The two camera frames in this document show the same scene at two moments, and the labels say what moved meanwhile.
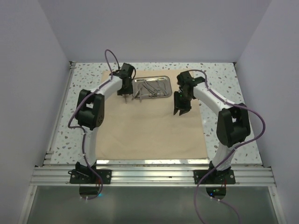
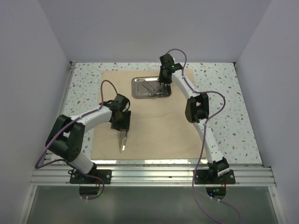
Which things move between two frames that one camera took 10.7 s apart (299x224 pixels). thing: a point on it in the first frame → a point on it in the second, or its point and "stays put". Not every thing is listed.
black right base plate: x=215 y=177 stays put
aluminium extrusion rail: x=58 y=176 stays put
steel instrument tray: x=155 y=87 stays put
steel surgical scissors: x=152 y=91 stays put
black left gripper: x=129 y=91 → x=125 y=124
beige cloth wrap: x=146 y=129 stays put
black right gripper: x=184 y=108 → x=161 y=80
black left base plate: x=87 y=177 stays put
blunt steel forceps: x=139 y=87 → x=123 y=136
